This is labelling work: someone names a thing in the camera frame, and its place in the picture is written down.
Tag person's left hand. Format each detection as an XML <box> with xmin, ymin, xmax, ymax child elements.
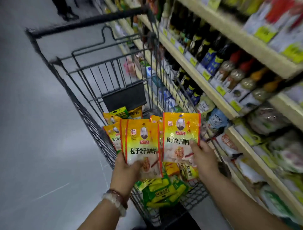
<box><xmin>110</xmin><ymin>159</ymin><xmax>143</xmax><ymax>201</ymax></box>

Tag person's right hand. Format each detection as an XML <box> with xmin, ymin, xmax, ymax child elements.
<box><xmin>189</xmin><ymin>140</ymin><xmax>221</xmax><ymax>184</ymax></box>

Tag pile of seasoning packets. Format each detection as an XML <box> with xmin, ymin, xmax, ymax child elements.
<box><xmin>103</xmin><ymin>106</ymin><xmax>200</xmax><ymax>209</ymax></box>

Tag wooden store shelving with goods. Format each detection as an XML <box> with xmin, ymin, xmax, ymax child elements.
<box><xmin>95</xmin><ymin>0</ymin><xmax>303</xmax><ymax>224</ymax></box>

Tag grey wire shopping cart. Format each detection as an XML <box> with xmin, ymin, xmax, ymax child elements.
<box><xmin>26</xmin><ymin>6</ymin><xmax>224</xmax><ymax>228</ymax></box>

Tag person's left forearm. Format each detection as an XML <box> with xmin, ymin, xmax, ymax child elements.
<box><xmin>78</xmin><ymin>197</ymin><xmax>128</xmax><ymax>230</ymax></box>

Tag black plastic cart flap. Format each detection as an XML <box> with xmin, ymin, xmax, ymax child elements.
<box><xmin>102</xmin><ymin>84</ymin><xmax>147</xmax><ymax>113</ymax></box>

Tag blue white pouch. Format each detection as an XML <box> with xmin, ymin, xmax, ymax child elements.
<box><xmin>206</xmin><ymin>108</ymin><xmax>231</xmax><ymax>133</ymax></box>

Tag pale green pouch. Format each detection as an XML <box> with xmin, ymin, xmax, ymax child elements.
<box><xmin>196</xmin><ymin>94</ymin><xmax>217</xmax><ymax>117</ymax></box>

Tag rows of assorted seasoning packets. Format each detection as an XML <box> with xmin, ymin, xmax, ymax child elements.
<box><xmin>204</xmin><ymin>102</ymin><xmax>303</xmax><ymax>223</ymax></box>

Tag row of blue packets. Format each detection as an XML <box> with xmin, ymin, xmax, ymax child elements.
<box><xmin>142</xmin><ymin>62</ymin><xmax>179</xmax><ymax>112</ymax></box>

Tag row of small dark bottles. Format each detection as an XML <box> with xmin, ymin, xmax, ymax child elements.
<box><xmin>161</xmin><ymin>47</ymin><xmax>204</xmax><ymax>106</ymax></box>

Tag row of yellow price tags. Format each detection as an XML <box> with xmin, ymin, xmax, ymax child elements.
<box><xmin>161</xmin><ymin>24</ymin><xmax>247</xmax><ymax>114</ymax></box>

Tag row of dark sauce bottles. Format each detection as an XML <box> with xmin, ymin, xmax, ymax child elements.
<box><xmin>168</xmin><ymin>5</ymin><xmax>240</xmax><ymax>76</ymax></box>

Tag dark red bracelet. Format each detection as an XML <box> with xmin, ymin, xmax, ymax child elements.
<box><xmin>106</xmin><ymin>189</ymin><xmax>129</xmax><ymax>209</ymax></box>

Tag white bead bracelet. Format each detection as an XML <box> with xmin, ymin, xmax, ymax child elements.
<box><xmin>102</xmin><ymin>192</ymin><xmax>128</xmax><ymax>218</ymax></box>

